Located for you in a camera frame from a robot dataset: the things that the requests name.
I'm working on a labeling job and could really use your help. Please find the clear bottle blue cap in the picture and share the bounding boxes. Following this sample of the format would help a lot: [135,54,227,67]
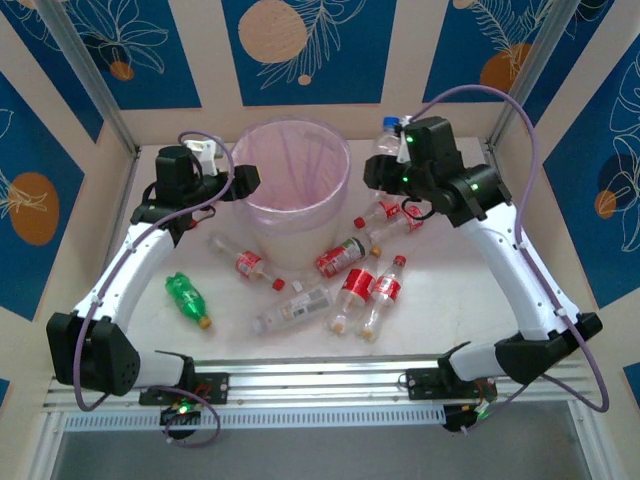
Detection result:
[375,116,407,161]

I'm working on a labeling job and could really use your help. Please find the red green label bottle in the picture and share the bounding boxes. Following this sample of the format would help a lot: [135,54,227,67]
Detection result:
[291,235,374,292]

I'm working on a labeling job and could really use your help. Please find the clear bottle orange cap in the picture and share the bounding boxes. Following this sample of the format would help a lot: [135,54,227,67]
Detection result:
[327,244,384,336]

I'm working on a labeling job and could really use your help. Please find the green bottle yellow cap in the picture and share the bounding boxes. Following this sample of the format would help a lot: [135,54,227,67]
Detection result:
[164,272,215,330]

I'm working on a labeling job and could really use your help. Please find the clear bottle white label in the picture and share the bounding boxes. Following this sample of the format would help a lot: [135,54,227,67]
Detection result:
[251,283,335,335]

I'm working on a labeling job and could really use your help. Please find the bin with translucent bag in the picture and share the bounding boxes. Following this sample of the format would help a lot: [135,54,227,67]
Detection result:
[231,118,351,237]

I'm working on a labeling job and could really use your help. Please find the white plastic bin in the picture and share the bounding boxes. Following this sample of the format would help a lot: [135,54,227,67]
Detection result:
[231,119,351,274]

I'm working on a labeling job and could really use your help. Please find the controller board green light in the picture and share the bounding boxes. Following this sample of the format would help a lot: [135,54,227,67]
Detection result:
[442,403,494,435]
[159,402,204,426]

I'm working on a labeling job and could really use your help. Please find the aluminium table edge rail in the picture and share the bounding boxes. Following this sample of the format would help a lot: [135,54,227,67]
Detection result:
[482,139,504,169]
[117,148,143,216]

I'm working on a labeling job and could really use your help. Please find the aluminium frame post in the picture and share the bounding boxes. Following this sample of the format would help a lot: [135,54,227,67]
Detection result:
[487,0,584,146]
[37,0,141,156]

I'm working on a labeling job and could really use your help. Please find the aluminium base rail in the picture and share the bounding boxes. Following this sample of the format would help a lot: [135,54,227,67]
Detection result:
[42,355,601,409]

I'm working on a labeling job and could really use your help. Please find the white slotted cable duct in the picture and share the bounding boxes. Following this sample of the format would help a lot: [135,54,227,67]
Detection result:
[64,405,446,432]

